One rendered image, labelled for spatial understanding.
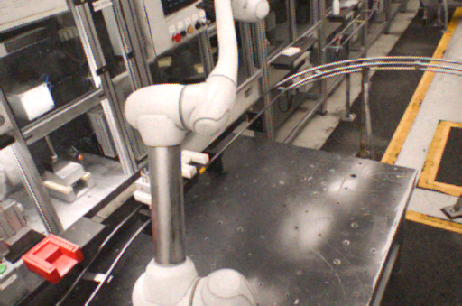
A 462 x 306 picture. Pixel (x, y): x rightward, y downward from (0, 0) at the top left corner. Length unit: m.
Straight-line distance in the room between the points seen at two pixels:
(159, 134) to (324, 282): 0.82
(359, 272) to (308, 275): 0.19
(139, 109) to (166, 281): 0.52
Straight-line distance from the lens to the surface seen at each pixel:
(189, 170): 1.89
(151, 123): 1.22
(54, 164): 1.86
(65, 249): 1.58
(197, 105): 1.16
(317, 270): 1.66
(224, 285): 1.29
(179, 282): 1.34
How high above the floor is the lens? 1.93
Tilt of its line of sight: 30 degrees down
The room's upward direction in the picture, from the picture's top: 9 degrees counter-clockwise
